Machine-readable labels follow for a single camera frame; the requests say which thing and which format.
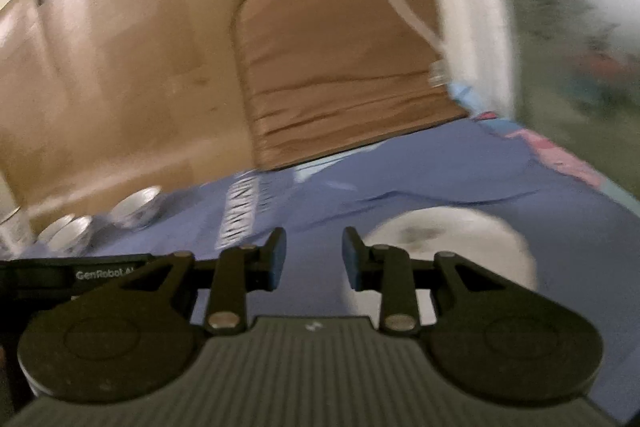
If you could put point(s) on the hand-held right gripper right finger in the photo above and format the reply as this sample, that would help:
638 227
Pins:
351 259

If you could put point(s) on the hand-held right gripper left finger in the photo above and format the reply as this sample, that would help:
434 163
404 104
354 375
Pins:
277 262

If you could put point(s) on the white floral bowl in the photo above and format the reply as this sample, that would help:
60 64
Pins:
75 234
137 207
50 229

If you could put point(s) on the medium white floral plate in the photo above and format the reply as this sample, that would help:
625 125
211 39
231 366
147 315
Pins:
450 227

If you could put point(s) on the large white floral plate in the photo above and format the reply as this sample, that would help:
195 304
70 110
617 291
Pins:
505 277

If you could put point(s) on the blue printed blanket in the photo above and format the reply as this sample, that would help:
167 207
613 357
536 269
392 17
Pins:
400 177

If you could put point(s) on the brown padded cushion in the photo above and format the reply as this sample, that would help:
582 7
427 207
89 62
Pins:
340 72

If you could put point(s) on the pink printed cloth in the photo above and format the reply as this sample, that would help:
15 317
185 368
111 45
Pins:
550 152

